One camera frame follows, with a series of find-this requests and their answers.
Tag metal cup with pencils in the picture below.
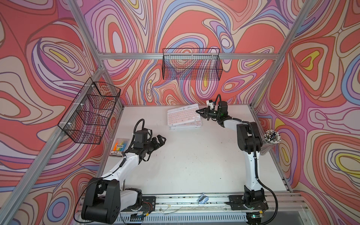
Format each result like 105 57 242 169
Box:
260 129 281 155

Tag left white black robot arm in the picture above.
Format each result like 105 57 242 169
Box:
81 128 167 224

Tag black wire basket back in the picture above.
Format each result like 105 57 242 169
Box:
162 47 223 81

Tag black wire basket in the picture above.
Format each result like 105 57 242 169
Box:
58 78 121 144
162 47 223 81

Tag colourful marker pack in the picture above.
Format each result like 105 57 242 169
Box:
109 138 130 157

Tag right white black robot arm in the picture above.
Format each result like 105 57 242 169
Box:
196 100 265 209

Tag pink keyboard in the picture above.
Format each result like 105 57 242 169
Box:
167 104 200 126
169 120 202 129

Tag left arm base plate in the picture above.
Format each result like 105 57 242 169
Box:
122 196 156 213

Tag black wire basket left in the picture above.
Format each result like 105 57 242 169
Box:
58 78 121 144

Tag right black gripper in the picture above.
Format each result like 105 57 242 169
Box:
196 105 221 120

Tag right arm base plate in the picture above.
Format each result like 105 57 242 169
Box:
226 195 269 211

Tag blue white binder clip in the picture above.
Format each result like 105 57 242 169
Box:
198 194 209 204

